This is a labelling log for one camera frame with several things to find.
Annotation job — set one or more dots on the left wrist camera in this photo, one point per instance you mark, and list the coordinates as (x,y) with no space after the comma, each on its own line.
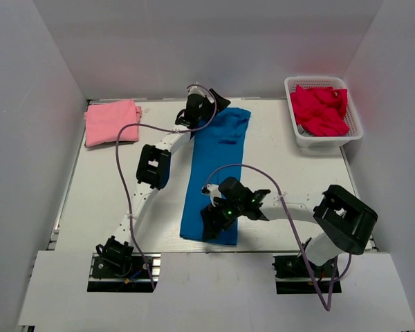
(196,102)

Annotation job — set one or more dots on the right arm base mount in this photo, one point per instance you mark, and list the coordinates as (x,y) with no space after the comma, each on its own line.
(292,277)

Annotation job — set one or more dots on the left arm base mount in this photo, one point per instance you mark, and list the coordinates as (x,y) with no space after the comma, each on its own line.
(116,268)

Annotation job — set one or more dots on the crumpled red t shirt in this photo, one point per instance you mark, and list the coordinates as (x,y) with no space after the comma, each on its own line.
(321,111)

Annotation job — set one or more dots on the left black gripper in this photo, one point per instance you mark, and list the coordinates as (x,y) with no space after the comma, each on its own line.
(210,104)

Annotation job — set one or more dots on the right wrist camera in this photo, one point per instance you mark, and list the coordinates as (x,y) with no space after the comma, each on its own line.
(230,190)

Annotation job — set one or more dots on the white plastic basket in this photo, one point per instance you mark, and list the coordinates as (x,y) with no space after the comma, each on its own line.
(351,117)

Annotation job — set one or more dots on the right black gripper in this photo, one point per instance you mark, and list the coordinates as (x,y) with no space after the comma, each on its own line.
(214,217)

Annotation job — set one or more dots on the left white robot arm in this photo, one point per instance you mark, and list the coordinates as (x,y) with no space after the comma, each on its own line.
(154,165)

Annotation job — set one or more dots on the folded pink t shirt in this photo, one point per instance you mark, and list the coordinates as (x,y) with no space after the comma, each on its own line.
(104,121)

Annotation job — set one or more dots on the blue polo shirt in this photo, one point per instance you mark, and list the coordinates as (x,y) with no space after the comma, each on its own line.
(218,149)

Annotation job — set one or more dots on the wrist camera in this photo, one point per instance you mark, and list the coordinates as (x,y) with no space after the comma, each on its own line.
(196,102)
(230,190)

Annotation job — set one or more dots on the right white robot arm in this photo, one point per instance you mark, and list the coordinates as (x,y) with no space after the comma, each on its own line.
(346,222)

